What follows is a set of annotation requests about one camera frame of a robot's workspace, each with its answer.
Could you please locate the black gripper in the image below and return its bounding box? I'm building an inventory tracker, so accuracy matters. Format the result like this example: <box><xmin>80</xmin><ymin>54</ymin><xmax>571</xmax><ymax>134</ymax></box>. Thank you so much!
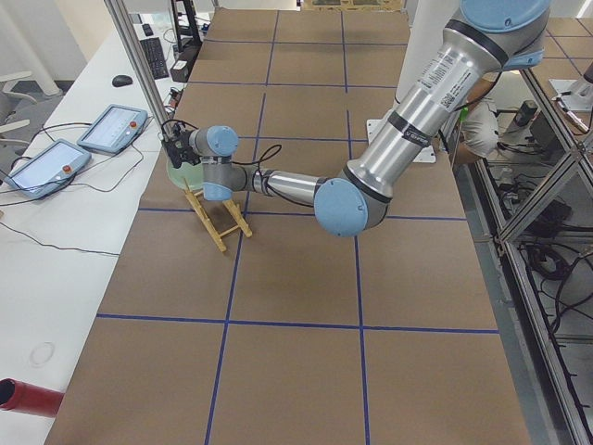
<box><xmin>166</xmin><ymin>130</ymin><xmax>199</xmax><ymax>169</ymax></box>

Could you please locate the light green plate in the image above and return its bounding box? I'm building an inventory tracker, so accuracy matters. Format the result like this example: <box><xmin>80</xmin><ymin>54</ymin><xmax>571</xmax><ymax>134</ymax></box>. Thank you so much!
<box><xmin>166</xmin><ymin>159</ymin><xmax>203</xmax><ymax>191</ymax></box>

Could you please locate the wooden dish rack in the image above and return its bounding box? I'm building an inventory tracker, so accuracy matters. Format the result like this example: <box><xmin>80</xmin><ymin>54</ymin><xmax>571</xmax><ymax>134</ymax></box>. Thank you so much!
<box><xmin>183</xmin><ymin>189</ymin><xmax>253</xmax><ymax>253</ymax></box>

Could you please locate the far teach pendant tablet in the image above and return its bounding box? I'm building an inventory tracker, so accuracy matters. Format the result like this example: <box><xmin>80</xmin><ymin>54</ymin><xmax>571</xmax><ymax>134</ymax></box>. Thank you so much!
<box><xmin>77</xmin><ymin>104</ymin><xmax>148</xmax><ymax>154</ymax></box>

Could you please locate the teach pendant tablet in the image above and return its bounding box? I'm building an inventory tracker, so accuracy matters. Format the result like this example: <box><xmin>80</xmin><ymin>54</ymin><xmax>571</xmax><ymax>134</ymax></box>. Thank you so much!
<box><xmin>77</xmin><ymin>104</ymin><xmax>148</xmax><ymax>154</ymax></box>
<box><xmin>5</xmin><ymin>139</ymin><xmax>91</xmax><ymax>198</ymax></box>

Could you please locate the black box on table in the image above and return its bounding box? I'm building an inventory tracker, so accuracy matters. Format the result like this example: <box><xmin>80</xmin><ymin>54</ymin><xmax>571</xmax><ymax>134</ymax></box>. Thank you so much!
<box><xmin>170</xmin><ymin>59</ymin><xmax>190</xmax><ymax>83</ymax></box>

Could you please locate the black computer mouse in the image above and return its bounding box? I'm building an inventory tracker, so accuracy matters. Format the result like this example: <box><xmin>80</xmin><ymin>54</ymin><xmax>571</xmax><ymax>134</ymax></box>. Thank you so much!
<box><xmin>111</xmin><ymin>74</ymin><xmax>133</xmax><ymax>88</ymax></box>

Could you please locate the black keyboard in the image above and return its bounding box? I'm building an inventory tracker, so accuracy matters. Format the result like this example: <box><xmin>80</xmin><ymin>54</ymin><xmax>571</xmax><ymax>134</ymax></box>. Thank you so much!
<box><xmin>140</xmin><ymin>37</ymin><xmax>169</xmax><ymax>80</ymax></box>

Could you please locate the near teach pendant tablet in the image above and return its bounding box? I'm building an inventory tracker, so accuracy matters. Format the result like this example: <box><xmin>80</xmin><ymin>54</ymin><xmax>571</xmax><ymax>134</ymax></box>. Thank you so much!
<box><xmin>5</xmin><ymin>139</ymin><xmax>91</xmax><ymax>198</ymax></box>

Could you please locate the white office chair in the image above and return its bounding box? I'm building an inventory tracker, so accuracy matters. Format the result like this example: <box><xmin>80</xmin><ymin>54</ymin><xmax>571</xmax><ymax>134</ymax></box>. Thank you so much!
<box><xmin>1</xmin><ymin>70</ymin><xmax>37</xmax><ymax>154</ymax></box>

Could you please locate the red cylinder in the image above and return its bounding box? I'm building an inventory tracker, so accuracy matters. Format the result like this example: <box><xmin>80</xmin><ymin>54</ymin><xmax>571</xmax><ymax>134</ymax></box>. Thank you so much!
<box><xmin>1</xmin><ymin>378</ymin><xmax>64</xmax><ymax>417</ymax></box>

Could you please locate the person in white shirt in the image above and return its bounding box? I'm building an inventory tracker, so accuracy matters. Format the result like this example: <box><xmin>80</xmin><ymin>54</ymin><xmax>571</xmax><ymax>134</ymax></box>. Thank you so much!
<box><xmin>454</xmin><ymin>73</ymin><xmax>498</xmax><ymax>165</ymax></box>

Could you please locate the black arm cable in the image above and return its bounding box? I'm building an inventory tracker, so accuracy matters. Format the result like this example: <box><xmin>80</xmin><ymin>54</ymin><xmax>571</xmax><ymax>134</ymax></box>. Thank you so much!
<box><xmin>229</xmin><ymin>144</ymin><xmax>284</xmax><ymax>177</ymax></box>

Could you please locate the black pendant cable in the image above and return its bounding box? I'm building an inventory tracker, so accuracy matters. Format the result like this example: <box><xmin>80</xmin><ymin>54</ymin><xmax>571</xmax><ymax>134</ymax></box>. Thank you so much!
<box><xmin>0</xmin><ymin>121</ymin><xmax>145</xmax><ymax>257</ymax></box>

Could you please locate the aluminium frame post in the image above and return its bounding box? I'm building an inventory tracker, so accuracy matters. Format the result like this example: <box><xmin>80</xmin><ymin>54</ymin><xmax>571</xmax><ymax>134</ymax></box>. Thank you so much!
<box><xmin>104</xmin><ymin>0</ymin><xmax>170</xmax><ymax>139</ymax></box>

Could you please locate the aluminium frame rail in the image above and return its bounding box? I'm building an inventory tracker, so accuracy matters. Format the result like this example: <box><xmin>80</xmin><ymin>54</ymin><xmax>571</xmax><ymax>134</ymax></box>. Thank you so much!
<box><xmin>471</xmin><ymin>70</ymin><xmax>592</xmax><ymax>444</ymax></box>

